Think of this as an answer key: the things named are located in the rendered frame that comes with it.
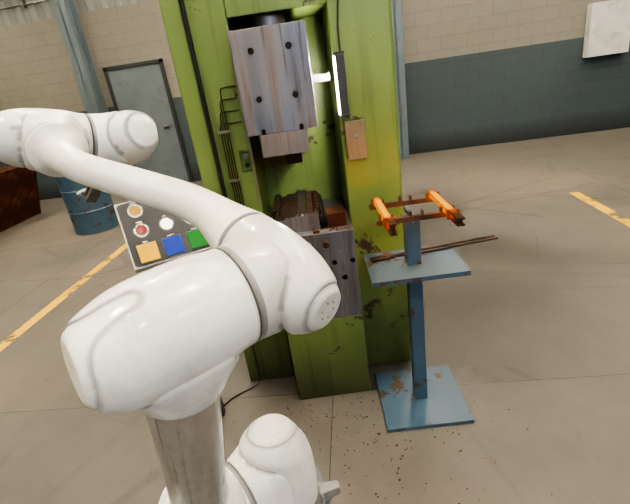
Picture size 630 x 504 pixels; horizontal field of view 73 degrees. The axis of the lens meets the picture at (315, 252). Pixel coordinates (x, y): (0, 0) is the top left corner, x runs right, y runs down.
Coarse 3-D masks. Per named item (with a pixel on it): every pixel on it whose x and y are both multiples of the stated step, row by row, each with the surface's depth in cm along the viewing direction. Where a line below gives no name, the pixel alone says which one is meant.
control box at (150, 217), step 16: (128, 208) 172; (144, 208) 175; (128, 224) 171; (144, 224) 173; (160, 224) 175; (176, 224) 177; (192, 224) 180; (128, 240) 170; (144, 240) 172; (160, 240) 174; (176, 256) 175
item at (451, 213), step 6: (432, 192) 185; (432, 198) 181; (438, 198) 176; (438, 204) 173; (444, 204) 168; (444, 210) 165; (450, 210) 159; (456, 210) 159; (450, 216) 160; (456, 216) 153; (462, 216) 152; (456, 222) 154; (462, 222) 151
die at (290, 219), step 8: (296, 192) 229; (304, 192) 227; (288, 200) 221; (296, 200) 215; (288, 208) 207; (296, 208) 202; (312, 208) 201; (280, 216) 200; (288, 216) 195; (296, 216) 193; (304, 216) 194; (312, 216) 194; (288, 224) 195; (296, 224) 195; (304, 224) 195; (312, 224) 195
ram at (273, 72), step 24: (288, 24) 164; (240, 48) 166; (264, 48) 167; (288, 48) 167; (240, 72) 170; (264, 72) 170; (288, 72) 170; (240, 96) 173; (264, 96) 173; (288, 96) 174; (312, 96) 174; (264, 120) 177; (288, 120) 177; (312, 120) 178
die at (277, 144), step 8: (264, 136) 179; (272, 136) 180; (280, 136) 180; (288, 136) 180; (296, 136) 180; (304, 136) 180; (264, 144) 181; (272, 144) 181; (280, 144) 181; (288, 144) 181; (296, 144) 181; (304, 144) 181; (264, 152) 182; (272, 152) 182; (280, 152) 182; (288, 152) 182; (296, 152) 182
